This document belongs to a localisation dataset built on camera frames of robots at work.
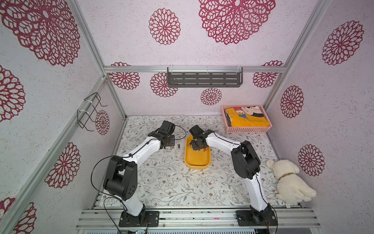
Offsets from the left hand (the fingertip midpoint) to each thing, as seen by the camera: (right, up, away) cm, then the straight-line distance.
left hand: (168, 140), depth 92 cm
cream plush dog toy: (+65, -24, -17) cm, 71 cm away
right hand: (+17, -2, +8) cm, 19 cm away
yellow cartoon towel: (+57, +17, +18) cm, 62 cm away
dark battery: (+6, -4, +11) cm, 13 cm away
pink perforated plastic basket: (+54, +7, +15) cm, 56 cm away
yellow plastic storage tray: (+18, -12, +2) cm, 22 cm away
